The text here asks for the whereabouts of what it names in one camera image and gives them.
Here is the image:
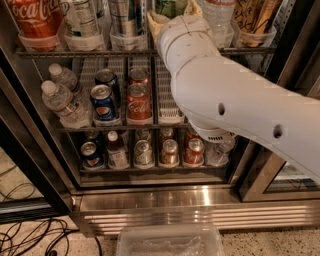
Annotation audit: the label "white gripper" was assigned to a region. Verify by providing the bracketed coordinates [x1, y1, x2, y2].
[147, 0, 220, 74]

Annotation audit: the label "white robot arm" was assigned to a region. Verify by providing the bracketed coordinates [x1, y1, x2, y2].
[147, 2, 320, 182]

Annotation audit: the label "clear water bottle top shelf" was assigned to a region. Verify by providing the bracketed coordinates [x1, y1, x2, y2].
[197, 0, 235, 48]

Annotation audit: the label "silver blue can top shelf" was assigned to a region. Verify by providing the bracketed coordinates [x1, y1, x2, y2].
[108, 0, 143, 37]

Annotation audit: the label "rear red Coke can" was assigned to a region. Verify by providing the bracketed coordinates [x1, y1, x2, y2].
[128, 68, 150, 86]

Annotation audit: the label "gold brown can top shelf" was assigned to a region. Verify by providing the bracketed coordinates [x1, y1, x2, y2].
[233, 0, 283, 47]

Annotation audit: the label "front red Coke can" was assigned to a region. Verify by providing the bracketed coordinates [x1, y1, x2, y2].
[126, 83, 152, 125]

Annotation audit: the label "rear dark Pepsi can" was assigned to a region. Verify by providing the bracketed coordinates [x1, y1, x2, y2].
[95, 68, 121, 107]

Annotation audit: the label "silver green can top shelf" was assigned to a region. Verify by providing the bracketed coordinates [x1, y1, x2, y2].
[62, 0, 99, 38]

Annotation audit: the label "silver green can shelf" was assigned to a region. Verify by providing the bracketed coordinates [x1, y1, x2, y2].
[62, 0, 99, 38]
[134, 140, 153, 165]

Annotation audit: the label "white empty shelf tray left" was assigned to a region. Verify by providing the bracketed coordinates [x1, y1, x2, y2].
[155, 57, 185, 125]

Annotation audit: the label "front blue Pepsi can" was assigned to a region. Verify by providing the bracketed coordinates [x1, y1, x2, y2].
[90, 84, 119, 121]

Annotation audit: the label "rear water bottle middle shelf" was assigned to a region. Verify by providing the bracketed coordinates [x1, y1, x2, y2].
[48, 63, 82, 97]

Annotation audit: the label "stainless steel fridge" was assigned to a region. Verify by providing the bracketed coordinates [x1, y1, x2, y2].
[0, 0, 320, 236]

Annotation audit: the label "red Coke can bottom shelf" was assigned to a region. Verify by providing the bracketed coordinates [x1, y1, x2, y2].
[184, 130, 204, 165]

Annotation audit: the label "red Coca-Cola can top shelf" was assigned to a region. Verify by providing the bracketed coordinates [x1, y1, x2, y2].
[7, 0, 63, 51]

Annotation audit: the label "orange can bottom shelf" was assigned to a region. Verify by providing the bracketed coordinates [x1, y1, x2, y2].
[160, 139, 178, 165]

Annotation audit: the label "front water bottle middle shelf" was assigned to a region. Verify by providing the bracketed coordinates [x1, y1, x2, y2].
[41, 80, 91, 129]

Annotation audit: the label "water bottle bottom shelf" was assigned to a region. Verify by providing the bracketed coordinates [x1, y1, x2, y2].
[206, 137, 235, 168]

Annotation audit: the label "silver green can bottom shelf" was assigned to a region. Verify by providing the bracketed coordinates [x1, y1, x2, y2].
[134, 140, 153, 165]

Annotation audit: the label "brown bottle bottom shelf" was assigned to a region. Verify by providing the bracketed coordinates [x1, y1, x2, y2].
[107, 131, 129, 169]

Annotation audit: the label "blue Pepsi can bottom shelf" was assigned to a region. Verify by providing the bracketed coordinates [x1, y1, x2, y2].
[80, 142, 104, 169]

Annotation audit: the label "clear plastic bin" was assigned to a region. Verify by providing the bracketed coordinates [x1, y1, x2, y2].
[116, 224, 225, 256]

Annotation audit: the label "black floor cables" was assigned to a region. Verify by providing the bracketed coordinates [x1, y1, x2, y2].
[0, 164, 103, 256]

